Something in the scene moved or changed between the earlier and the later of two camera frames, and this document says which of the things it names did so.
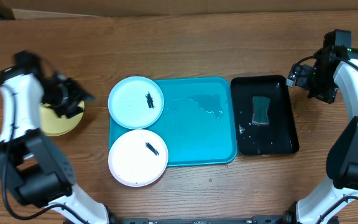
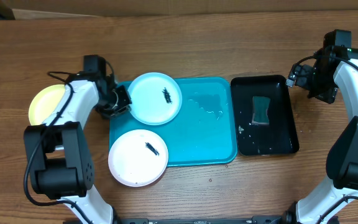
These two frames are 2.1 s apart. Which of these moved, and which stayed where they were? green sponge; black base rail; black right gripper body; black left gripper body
Moved: black left gripper body
Stayed: black right gripper body; green sponge; black base rail
